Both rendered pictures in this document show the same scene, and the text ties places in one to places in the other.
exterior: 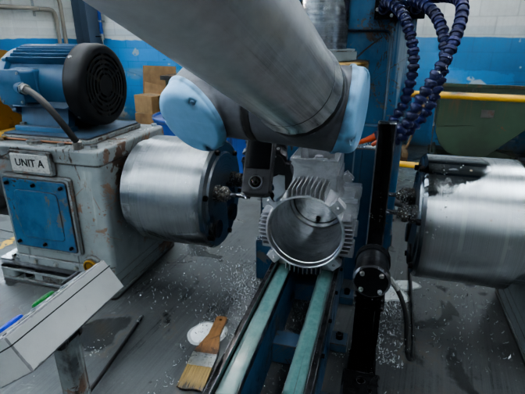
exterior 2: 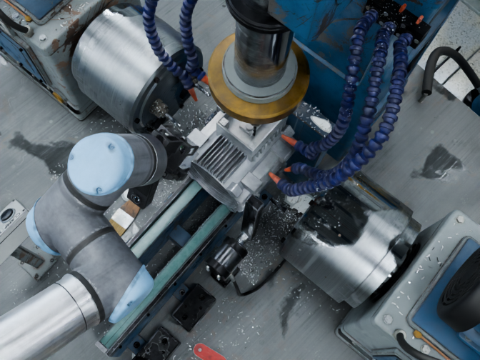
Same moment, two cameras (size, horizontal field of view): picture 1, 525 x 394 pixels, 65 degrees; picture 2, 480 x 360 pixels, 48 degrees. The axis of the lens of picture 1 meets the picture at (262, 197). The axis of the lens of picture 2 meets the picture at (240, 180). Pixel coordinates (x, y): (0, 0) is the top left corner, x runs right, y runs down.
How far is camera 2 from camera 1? 0.93 m
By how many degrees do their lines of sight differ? 51
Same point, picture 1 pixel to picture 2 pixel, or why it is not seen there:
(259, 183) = (138, 201)
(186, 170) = (121, 93)
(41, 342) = not seen: outside the picture
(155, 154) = (100, 59)
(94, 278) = (19, 225)
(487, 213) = (325, 272)
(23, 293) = (12, 81)
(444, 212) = (298, 252)
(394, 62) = not seen: hidden behind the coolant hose
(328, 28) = (251, 74)
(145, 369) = not seen: hidden behind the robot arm
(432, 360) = (280, 288)
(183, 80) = (34, 231)
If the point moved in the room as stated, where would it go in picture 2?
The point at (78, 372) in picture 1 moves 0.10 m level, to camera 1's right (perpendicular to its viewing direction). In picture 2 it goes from (17, 254) to (57, 273)
